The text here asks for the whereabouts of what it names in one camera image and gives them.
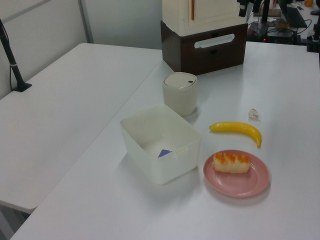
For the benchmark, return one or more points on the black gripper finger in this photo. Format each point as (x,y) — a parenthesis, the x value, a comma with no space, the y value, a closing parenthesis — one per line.
(256,5)
(242,8)

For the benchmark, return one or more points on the orange glazed bread roll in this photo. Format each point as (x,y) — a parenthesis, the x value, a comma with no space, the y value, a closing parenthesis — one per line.
(230,163)

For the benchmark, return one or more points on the dark stand pole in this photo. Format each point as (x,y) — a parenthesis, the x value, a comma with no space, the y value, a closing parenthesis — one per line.
(265,12)

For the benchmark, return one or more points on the cream toy cabinet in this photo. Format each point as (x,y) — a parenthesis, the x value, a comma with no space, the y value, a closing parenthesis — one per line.
(212,12)

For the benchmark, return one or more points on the black electronics box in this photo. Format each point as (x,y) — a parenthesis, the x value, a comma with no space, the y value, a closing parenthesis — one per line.
(275,33)

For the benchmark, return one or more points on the black laptop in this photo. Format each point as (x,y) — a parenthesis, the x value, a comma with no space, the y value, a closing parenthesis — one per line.
(296,16)

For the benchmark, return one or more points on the small orange object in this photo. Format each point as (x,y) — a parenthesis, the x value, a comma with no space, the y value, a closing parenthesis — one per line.
(308,2)

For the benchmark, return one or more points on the small crumpled white scrap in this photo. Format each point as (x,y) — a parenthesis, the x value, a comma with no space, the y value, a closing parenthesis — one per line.
(254,114)

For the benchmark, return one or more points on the cream lidded trash can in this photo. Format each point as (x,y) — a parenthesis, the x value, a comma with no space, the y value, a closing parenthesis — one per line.
(178,100)

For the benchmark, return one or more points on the yellow banana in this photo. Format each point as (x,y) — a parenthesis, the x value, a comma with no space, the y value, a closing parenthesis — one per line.
(236,126)

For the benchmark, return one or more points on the purple cube block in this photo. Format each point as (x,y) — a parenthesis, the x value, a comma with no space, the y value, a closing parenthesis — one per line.
(165,153)

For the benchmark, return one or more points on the white plastic storage bin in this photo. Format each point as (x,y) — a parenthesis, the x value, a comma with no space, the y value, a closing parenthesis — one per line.
(175,170)

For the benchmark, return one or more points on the pink round plate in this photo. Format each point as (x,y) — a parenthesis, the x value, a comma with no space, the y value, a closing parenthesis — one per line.
(237,186)

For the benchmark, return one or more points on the black pole with clamp base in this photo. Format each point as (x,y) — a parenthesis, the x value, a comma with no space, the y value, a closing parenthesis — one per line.
(12,65)

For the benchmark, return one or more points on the black clamp bracket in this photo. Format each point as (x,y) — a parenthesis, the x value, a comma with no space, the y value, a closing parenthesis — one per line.
(313,40)

